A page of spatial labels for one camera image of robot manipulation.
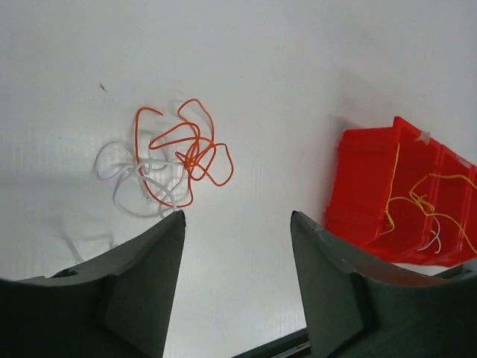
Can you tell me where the red three-compartment bin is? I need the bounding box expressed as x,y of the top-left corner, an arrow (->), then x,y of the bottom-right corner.
324,117 -> 476,267

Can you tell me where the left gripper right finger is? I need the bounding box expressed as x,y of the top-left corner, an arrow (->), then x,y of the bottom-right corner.
290,211 -> 476,357

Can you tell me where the white cable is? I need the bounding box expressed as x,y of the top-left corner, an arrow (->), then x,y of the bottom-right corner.
420,219 -> 443,254
61,140 -> 187,264

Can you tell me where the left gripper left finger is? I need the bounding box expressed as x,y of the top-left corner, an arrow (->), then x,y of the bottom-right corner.
1,211 -> 186,357

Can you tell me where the orange cable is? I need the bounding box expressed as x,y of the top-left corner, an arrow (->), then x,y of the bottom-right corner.
133,98 -> 235,210

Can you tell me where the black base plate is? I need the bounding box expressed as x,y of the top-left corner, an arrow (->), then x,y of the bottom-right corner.
234,328 -> 311,358

